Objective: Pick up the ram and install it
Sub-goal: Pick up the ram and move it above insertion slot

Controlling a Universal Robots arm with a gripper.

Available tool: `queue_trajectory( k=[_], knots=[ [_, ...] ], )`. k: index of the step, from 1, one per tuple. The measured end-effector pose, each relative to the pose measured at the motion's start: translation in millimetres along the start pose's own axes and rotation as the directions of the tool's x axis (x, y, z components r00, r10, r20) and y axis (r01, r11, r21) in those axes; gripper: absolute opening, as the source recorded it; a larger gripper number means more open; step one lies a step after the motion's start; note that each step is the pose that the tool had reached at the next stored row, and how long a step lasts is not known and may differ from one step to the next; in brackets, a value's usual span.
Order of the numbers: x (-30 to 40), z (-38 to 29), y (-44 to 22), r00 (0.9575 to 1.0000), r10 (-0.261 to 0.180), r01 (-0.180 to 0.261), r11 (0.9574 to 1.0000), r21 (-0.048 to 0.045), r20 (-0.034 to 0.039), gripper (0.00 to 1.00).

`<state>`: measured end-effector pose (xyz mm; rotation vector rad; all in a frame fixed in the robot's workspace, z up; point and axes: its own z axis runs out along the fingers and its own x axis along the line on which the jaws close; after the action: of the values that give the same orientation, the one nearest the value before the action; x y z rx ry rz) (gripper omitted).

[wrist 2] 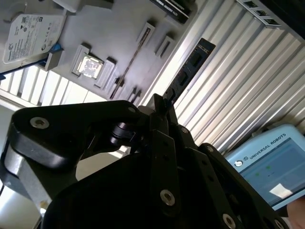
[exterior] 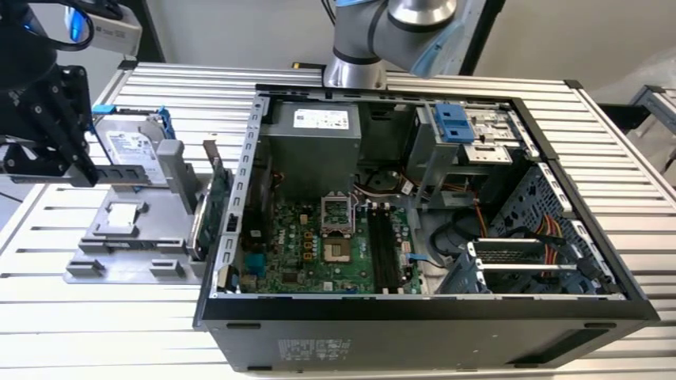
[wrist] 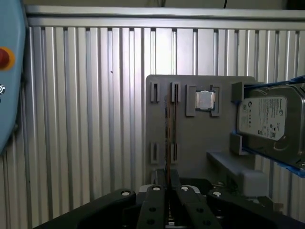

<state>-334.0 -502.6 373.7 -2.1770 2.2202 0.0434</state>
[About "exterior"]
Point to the black RAM slot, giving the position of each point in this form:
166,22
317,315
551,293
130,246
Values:
394,249
379,249

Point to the green graphics card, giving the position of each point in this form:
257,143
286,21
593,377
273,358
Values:
214,206

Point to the silver CPU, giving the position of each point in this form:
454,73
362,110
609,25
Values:
121,217

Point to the hard disk in blue carrier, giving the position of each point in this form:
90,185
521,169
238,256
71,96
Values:
130,146

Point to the grey parts rack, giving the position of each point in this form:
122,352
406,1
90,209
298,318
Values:
159,233

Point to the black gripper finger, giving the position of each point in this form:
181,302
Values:
37,162
74,99

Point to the grey power supply unit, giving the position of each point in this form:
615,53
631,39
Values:
311,158

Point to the black metal frame post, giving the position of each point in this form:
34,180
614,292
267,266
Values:
483,39
153,55

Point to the aluminium side table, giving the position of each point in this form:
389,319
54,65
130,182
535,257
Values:
655,99

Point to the open black PC case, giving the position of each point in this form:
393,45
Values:
370,336

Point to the blue drive latch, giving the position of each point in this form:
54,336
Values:
454,122

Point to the CPU socket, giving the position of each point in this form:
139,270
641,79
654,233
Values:
338,250

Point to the yellow black connector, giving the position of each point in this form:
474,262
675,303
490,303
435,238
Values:
298,65

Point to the metal disk bay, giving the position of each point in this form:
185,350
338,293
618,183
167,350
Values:
507,251

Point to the green motherboard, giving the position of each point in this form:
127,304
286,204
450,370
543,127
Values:
286,241

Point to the metal drive bay cage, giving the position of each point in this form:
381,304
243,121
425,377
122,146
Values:
486,154

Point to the black round fan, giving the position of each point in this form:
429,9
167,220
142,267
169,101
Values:
381,182

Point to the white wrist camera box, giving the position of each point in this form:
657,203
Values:
114,33

